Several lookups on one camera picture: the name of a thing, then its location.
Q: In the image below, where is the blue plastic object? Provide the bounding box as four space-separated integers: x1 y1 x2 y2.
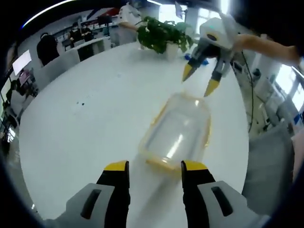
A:
185 53 209 66

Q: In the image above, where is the green potted plant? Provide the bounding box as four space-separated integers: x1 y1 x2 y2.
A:
137 16 194 54

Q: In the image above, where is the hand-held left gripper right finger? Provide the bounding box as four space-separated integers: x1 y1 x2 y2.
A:
180 160 271 228

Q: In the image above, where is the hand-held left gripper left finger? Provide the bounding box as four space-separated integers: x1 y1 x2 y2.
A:
64 161 131 228

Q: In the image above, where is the clear plastic buckle container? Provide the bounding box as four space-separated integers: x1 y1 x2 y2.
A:
139 92 212 176

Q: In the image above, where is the person's light garment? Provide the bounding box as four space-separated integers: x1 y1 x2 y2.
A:
292 135 304 181

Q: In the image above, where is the white chair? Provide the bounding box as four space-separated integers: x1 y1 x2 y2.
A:
42 48 79 83

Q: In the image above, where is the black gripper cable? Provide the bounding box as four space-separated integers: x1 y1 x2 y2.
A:
241 51 255 133

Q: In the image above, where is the white counter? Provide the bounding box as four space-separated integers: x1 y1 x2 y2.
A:
61 35 105 63

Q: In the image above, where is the bright wall monitor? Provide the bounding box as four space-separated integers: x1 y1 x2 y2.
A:
12 49 32 76

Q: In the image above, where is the white plant pot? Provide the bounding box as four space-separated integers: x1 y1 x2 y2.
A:
165 42 179 59

